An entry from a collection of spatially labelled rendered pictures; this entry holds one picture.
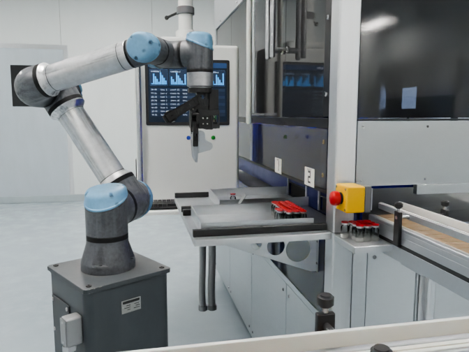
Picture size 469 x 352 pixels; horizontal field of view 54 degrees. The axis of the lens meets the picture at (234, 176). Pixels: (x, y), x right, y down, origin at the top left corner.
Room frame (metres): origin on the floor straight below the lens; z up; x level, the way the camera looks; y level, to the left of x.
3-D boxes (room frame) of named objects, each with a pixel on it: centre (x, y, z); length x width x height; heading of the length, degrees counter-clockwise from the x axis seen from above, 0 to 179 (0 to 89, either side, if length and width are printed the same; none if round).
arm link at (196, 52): (1.34, 0.10, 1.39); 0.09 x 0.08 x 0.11; 76
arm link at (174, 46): (1.35, 0.20, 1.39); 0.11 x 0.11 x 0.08; 76
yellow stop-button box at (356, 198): (1.24, -0.32, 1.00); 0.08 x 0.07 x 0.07; 102
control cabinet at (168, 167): (2.31, 0.24, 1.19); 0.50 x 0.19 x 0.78; 100
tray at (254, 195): (1.79, -0.09, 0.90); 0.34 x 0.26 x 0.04; 102
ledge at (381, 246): (1.24, -0.37, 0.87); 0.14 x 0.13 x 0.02; 102
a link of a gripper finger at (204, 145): (1.32, 0.09, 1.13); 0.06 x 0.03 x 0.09; 101
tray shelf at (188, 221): (1.61, -0.05, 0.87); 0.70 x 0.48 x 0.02; 12
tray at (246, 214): (1.44, -0.04, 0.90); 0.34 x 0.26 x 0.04; 102
